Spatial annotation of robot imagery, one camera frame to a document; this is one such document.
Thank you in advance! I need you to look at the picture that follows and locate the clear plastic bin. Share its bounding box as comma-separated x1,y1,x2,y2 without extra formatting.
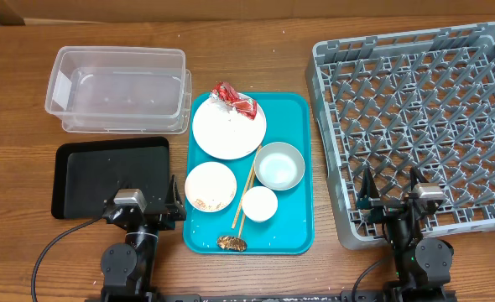
44,46,192,134

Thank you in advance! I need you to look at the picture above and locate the grey dishwasher rack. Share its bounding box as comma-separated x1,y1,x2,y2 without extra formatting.
305,22,495,250

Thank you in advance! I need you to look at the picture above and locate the large white plate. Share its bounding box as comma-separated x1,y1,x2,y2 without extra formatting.
192,96,267,160

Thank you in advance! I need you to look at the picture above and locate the white paper cup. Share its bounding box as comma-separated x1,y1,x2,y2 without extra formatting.
250,186,278,222

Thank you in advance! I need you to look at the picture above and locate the red snack wrapper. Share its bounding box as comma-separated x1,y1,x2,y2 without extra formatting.
211,81,258,120

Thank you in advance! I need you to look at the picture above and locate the teal serving tray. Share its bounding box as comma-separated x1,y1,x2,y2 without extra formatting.
183,92,315,255

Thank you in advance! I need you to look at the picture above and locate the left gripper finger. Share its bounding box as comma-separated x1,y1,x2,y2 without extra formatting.
164,174,185,210
112,180,131,199

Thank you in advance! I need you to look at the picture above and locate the black tray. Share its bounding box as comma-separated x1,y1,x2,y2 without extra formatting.
51,137,170,219

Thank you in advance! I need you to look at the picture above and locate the left wooden chopstick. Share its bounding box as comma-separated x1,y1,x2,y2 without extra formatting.
232,145,262,229

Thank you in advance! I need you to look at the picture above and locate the right wooden chopstick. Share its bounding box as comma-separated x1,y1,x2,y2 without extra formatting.
237,170,256,238

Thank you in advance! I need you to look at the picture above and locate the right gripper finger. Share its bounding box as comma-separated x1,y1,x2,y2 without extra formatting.
409,166,429,189
357,166,379,200

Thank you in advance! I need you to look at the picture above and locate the white napkin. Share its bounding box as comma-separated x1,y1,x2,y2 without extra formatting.
208,97,249,122

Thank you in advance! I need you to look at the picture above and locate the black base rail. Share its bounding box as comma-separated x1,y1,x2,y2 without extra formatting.
146,291,387,302

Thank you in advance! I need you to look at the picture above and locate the pink bowl with rice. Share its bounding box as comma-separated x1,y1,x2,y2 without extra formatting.
185,162,237,213

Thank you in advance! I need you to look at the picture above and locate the brown food scrap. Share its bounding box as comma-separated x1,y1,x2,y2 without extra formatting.
216,236,248,253

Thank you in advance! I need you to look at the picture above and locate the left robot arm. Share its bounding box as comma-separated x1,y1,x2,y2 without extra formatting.
100,176,186,301

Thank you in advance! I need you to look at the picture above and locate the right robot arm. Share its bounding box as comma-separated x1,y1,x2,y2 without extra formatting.
352,167,456,301

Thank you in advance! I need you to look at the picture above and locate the wooden chopstick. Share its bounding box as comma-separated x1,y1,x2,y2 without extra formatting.
237,170,256,238
232,145,262,229

